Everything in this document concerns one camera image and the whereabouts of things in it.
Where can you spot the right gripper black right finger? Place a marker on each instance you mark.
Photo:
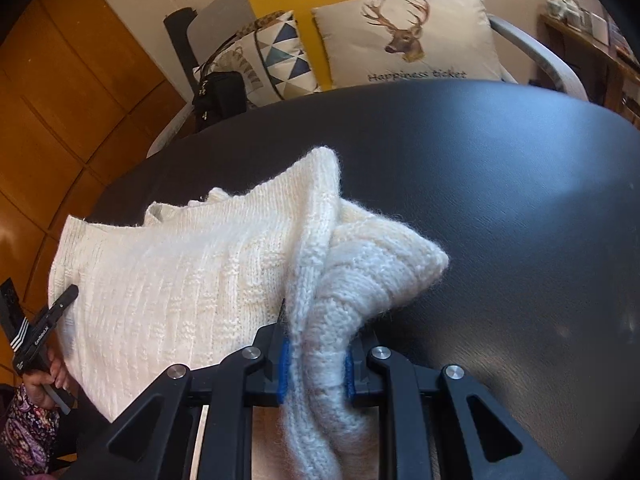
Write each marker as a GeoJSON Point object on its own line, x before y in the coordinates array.
{"type": "Point", "coordinates": [438, 424]}

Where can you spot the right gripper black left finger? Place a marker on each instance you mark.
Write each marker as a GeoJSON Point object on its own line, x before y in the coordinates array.
{"type": "Point", "coordinates": [194, 423]}

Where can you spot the white knitted sweater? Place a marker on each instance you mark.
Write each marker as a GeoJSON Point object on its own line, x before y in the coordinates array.
{"type": "Point", "coordinates": [194, 283]}

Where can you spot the person left hand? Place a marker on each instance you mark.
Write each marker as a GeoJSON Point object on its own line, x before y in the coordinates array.
{"type": "Point", "coordinates": [57, 375]}

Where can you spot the orange wooden wardrobe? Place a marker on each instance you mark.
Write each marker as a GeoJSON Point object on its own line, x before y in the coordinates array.
{"type": "Point", "coordinates": [81, 103]}

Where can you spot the grey yellow blue sofa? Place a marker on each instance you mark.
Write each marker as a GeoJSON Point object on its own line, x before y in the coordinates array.
{"type": "Point", "coordinates": [197, 34]}

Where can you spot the black handbag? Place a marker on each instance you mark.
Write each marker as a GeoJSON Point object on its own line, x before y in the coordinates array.
{"type": "Point", "coordinates": [220, 96]}

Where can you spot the striped cat print cushion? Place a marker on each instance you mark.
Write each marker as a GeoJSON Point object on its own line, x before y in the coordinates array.
{"type": "Point", "coordinates": [242, 56]}

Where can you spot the wooden side shelf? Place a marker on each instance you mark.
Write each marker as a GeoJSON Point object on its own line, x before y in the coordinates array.
{"type": "Point", "coordinates": [596, 53]}

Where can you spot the deer print cushion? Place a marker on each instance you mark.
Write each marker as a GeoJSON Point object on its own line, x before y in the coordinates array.
{"type": "Point", "coordinates": [376, 41]}

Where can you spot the triangle pattern cushion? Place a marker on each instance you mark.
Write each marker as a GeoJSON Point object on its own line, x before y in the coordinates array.
{"type": "Point", "coordinates": [284, 58]}

